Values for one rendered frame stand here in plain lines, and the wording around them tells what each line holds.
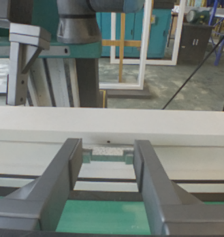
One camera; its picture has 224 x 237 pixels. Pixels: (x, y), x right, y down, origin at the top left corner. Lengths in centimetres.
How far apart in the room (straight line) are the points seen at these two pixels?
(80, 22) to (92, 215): 65
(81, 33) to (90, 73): 46
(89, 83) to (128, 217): 103
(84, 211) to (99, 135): 8
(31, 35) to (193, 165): 24
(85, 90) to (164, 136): 104
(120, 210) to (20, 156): 12
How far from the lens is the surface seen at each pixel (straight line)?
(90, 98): 121
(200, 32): 383
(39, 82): 111
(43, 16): 91
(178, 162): 21
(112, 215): 19
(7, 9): 25
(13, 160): 23
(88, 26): 72
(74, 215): 19
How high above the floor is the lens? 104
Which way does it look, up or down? 36 degrees down
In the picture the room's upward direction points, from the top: 1 degrees clockwise
